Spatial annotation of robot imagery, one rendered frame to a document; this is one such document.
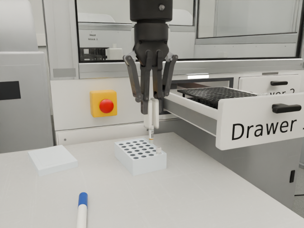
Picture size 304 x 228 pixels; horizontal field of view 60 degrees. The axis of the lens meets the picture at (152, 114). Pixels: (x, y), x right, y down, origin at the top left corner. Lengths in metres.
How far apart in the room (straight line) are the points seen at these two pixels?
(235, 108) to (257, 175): 0.67
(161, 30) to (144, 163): 0.29
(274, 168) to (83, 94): 0.87
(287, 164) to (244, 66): 0.51
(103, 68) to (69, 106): 0.15
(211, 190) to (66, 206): 0.27
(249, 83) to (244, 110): 0.43
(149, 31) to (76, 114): 0.36
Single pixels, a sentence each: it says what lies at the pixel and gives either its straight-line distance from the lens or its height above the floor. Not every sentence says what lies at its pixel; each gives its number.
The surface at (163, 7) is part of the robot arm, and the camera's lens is 0.56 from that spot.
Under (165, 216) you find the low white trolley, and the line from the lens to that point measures 0.47.
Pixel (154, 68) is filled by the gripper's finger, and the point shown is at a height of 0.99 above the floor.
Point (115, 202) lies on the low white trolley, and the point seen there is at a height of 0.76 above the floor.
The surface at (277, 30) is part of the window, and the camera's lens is 1.14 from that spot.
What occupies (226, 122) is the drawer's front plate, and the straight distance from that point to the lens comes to 0.58.
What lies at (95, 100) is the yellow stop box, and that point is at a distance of 0.75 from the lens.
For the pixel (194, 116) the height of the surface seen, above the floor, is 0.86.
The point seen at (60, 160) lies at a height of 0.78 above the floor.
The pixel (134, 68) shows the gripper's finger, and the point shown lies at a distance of 0.57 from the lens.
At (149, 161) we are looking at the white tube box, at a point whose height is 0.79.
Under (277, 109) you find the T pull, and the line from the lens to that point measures 0.61.
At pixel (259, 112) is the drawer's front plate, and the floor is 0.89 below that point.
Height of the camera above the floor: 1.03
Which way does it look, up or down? 14 degrees down
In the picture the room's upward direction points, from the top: straight up
